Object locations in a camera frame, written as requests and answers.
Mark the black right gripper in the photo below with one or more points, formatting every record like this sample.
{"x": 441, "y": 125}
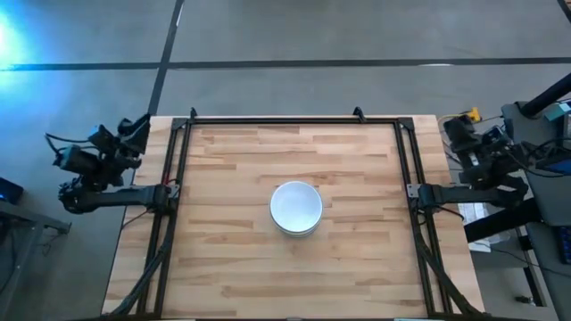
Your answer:
{"x": 486, "y": 156}

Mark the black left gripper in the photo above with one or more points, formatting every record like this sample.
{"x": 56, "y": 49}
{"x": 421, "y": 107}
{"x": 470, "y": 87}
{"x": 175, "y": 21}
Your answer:
{"x": 109, "y": 145}

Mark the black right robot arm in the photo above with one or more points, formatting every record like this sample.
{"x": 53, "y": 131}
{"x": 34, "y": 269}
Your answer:
{"x": 468, "y": 195}

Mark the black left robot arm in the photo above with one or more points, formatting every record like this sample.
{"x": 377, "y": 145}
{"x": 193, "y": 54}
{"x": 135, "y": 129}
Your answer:
{"x": 125, "y": 196}

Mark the yellow power plug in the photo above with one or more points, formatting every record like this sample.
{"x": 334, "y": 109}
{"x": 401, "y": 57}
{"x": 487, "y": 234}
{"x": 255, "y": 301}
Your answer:
{"x": 475, "y": 113}

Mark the black table clamp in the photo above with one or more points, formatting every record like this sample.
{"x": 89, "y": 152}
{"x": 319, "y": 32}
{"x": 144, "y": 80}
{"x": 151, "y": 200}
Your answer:
{"x": 192, "y": 113}
{"x": 359, "y": 114}

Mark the clear plastic container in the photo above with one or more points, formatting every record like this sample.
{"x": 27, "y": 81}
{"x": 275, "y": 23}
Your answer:
{"x": 473, "y": 216}

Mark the black pole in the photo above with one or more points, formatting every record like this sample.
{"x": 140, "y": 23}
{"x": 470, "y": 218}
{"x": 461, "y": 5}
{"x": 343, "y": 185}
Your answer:
{"x": 546, "y": 96}

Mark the black desk crossbar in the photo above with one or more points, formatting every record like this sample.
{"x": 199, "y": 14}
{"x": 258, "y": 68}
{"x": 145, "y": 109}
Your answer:
{"x": 495, "y": 225}

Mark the teal box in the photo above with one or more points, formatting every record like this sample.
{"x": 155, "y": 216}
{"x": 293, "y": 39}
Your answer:
{"x": 558, "y": 111}

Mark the tablet with blue screen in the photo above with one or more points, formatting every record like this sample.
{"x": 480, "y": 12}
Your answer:
{"x": 560, "y": 167}

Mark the dark grey desk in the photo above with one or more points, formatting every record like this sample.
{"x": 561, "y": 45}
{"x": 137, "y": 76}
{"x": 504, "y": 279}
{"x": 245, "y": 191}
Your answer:
{"x": 551, "y": 200}

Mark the black device with blue light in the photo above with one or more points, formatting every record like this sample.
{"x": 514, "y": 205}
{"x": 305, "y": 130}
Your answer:
{"x": 11, "y": 191}

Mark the grey metal stand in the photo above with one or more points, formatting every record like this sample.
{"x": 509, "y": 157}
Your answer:
{"x": 27, "y": 217}

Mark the dark keyboard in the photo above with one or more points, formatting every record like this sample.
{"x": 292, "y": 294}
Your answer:
{"x": 565, "y": 245}

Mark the small black floor item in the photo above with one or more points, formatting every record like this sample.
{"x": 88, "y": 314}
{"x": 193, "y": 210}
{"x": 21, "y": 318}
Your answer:
{"x": 524, "y": 299}

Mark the black aluminium table frame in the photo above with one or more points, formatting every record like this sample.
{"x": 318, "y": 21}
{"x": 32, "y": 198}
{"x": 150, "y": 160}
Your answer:
{"x": 290, "y": 120}

